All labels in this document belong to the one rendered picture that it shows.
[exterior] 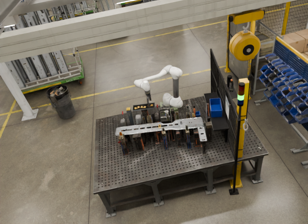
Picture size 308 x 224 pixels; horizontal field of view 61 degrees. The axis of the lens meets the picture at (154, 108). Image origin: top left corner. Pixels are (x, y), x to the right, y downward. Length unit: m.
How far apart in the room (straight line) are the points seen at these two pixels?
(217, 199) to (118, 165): 1.63
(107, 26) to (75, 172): 4.22
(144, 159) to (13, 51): 3.02
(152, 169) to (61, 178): 2.03
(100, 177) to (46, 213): 1.32
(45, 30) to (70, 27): 0.11
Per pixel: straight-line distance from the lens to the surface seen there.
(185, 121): 4.07
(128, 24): 1.25
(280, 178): 4.75
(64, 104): 6.27
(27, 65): 7.86
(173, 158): 3.98
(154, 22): 1.27
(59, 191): 5.12
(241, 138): 3.69
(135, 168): 3.97
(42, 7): 2.05
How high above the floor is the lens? 3.77
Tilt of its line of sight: 39 degrees down
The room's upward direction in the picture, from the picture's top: 11 degrees counter-clockwise
